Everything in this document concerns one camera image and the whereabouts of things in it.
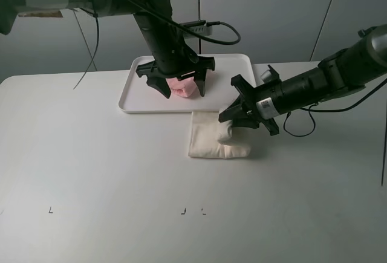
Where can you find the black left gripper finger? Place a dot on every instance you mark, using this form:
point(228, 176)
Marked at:
point(200, 81)
point(159, 84)

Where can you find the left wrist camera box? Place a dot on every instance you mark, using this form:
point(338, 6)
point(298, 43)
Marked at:
point(199, 27)

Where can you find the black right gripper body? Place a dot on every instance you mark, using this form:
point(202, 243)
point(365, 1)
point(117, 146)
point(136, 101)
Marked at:
point(259, 102)

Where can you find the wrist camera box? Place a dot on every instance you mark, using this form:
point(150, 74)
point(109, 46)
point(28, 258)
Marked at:
point(270, 75)
point(199, 27)

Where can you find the cream white towel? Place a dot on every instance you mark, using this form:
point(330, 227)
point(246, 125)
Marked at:
point(210, 138)

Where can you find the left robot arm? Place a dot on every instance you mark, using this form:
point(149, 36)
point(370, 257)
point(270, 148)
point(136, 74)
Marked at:
point(148, 14)

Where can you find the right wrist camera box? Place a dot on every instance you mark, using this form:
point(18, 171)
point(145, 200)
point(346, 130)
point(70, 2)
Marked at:
point(270, 75)

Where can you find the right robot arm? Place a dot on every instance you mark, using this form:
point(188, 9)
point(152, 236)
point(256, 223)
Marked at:
point(341, 74)

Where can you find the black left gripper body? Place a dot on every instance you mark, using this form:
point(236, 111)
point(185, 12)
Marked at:
point(172, 57)

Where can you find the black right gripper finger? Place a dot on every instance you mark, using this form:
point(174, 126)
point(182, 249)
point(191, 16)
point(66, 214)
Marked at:
point(245, 123)
point(236, 112)

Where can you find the pink towel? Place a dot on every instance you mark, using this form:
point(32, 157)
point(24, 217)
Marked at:
point(182, 88)

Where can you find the white rectangular plastic tray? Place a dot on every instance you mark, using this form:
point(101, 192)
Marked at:
point(137, 97)

